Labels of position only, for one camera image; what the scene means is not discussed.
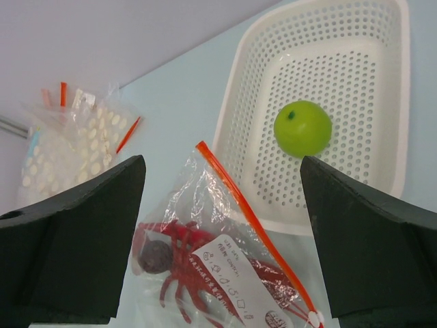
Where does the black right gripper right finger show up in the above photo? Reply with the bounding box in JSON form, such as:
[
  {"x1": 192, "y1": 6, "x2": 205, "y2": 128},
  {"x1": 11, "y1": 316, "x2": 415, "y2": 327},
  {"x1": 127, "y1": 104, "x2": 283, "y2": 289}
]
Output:
[{"x1": 300, "y1": 156, "x2": 436, "y2": 327}]

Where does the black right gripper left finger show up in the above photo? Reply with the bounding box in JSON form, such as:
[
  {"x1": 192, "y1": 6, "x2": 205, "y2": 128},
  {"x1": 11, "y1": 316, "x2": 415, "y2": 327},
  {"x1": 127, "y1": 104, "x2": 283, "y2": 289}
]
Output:
[{"x1": 1, "y1": 155, "x2": 146, "y2": 325}]

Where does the dark red toy fruit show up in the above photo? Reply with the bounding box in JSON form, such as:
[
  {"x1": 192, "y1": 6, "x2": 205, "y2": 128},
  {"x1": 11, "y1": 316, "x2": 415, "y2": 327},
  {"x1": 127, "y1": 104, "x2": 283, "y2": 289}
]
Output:
[{"x1": 138, "y1": 240, "x2": 173, "y2": 274}]

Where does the red toy lobster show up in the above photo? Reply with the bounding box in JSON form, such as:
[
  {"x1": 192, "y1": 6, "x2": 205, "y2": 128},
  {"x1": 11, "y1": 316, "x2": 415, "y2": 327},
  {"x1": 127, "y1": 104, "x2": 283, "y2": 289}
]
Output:
[{"x1": 132, "y1": 220, "x2": 309, "y2": 327}]

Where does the clear bag with orange zipper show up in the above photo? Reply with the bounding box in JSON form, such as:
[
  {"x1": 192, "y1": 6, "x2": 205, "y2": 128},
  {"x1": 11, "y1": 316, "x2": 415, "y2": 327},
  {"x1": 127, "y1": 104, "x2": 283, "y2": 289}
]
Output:
[{"x1": 131, "y1": 142, "x2": 324, "y2": 327}]

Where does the white perforated plastic basket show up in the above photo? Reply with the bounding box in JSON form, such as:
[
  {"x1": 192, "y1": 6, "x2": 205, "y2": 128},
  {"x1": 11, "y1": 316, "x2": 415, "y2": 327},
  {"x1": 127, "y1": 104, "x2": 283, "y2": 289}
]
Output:
[{"x1": 212, "y1": 1, "x2": 410, "y2": 236}]

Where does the pile of clear zip bags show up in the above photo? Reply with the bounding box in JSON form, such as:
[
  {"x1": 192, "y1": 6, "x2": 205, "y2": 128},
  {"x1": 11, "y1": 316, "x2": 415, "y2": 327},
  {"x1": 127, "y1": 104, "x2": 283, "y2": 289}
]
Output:
[{"x1": 17, "y1": 82, "x2": 142, "y2": 206}]

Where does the green toy apple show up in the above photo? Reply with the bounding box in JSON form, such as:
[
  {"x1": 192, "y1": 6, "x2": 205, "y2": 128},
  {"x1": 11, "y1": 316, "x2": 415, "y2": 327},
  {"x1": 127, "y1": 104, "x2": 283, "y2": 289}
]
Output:
[{"x1": 273, "y1": 100, "x2": 333, "y2": 159}]

